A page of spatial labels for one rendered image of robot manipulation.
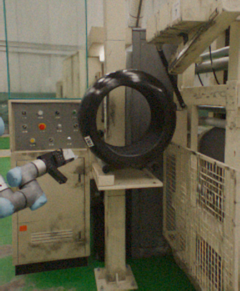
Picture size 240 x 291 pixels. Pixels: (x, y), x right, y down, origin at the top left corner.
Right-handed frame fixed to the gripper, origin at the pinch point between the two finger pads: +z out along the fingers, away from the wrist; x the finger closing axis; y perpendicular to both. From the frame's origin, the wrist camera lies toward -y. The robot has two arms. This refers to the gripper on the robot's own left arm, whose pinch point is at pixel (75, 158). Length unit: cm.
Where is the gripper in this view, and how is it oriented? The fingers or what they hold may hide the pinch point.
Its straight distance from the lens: 153.3
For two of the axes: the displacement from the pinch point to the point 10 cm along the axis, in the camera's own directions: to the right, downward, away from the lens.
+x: -7.2, 2.7, 6.4
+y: -3.4, -9.4, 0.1
